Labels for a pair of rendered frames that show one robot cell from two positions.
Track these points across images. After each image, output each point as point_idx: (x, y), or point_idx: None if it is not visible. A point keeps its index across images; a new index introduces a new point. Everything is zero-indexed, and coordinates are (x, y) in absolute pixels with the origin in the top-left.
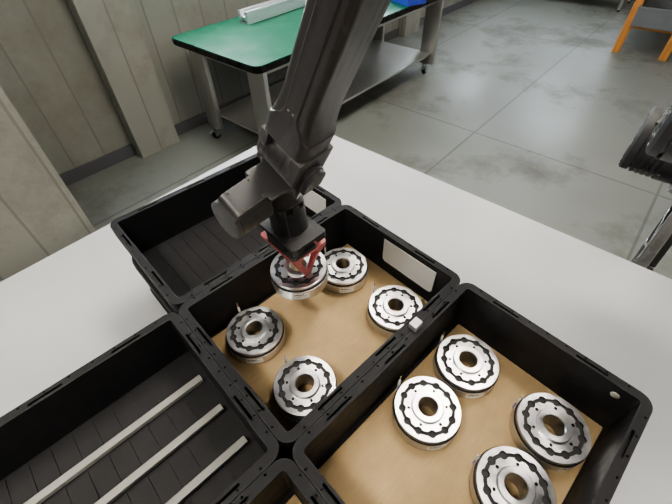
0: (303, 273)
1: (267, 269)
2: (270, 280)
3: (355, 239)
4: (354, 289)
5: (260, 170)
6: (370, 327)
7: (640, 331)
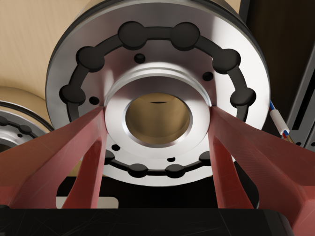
0: (86, 113)
1: (288, 22)
2: (269, 3)
3: (193, 198)
4: None
5: None
6: (14, 85)
7: None
